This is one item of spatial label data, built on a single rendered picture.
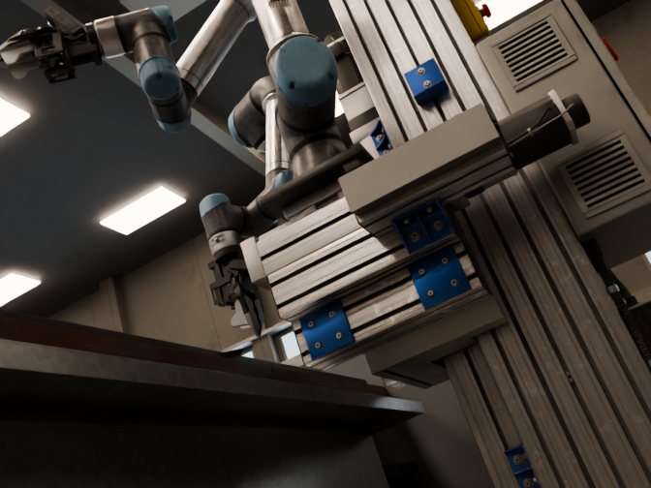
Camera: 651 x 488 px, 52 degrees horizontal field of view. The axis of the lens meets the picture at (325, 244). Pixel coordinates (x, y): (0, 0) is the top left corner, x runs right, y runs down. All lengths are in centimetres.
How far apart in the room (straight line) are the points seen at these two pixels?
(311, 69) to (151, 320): 1118
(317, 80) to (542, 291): 57
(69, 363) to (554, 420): 84
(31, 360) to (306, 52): 78
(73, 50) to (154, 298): 1104
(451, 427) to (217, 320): 952
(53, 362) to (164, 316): 1142
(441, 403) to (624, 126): 112
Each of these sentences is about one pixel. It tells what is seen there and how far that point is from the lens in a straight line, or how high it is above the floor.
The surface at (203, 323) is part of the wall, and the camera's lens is 1164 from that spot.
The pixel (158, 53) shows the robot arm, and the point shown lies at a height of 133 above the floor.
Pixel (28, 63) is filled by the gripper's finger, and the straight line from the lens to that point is 150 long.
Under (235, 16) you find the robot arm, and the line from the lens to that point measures 159.
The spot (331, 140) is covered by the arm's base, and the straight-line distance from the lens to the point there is 135.
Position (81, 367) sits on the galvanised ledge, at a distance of 77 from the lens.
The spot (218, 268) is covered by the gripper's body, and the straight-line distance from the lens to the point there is 156.
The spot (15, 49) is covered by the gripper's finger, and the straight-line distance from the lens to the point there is 148.
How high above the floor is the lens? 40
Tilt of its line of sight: 24 degrees up
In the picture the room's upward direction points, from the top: 20 degrees counter-clockwise
